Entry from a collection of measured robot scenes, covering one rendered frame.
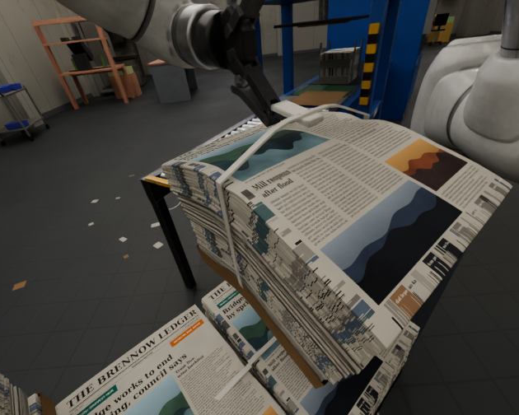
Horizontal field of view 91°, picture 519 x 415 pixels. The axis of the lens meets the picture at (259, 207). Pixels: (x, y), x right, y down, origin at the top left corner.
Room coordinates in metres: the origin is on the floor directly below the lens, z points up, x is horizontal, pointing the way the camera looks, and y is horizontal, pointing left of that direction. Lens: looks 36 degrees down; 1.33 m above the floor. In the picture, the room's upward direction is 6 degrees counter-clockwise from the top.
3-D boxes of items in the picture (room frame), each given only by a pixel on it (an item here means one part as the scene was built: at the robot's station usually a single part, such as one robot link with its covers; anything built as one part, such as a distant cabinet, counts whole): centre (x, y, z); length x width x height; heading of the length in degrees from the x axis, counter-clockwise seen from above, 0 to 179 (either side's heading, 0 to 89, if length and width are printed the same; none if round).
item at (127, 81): (7.62, 3.74, 0.91); 1.41 x 1.26 x 1.82; 89
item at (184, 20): (0.51, 0.06, 1.32); 0.09 x 0.06 x 0.09; 126
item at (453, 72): (0.57, -0.47, 1.17); 0.18 x 0.16 x 0.22; 176
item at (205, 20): (0.45, 0.01, 1.32); 0.09 x 0.07 x 0.08; 36
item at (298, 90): (2.32, -0.63, 0.75); 0.70 x 0.65 x 0.10; 146
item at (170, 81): (7.34, 1.74, 0.42); 1.58 x 0.81 x 0.84; 2
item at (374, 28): (1.78, -0.79, 1.05); 0.05 x 0.05 x 0.45; 56
